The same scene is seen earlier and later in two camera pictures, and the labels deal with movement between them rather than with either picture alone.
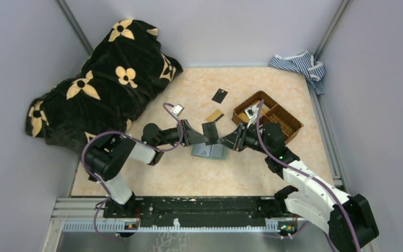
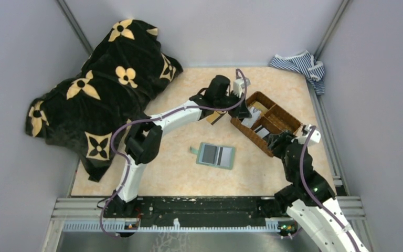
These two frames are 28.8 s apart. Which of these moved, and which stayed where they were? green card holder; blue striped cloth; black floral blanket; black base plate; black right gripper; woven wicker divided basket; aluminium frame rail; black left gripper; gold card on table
Moved: black left gripper; black right gripper; green card holder
Stayed: blue striped cloth; black base plate; woven wicker divided basket; gold card on table; aluminium frame rail; black floral blanket
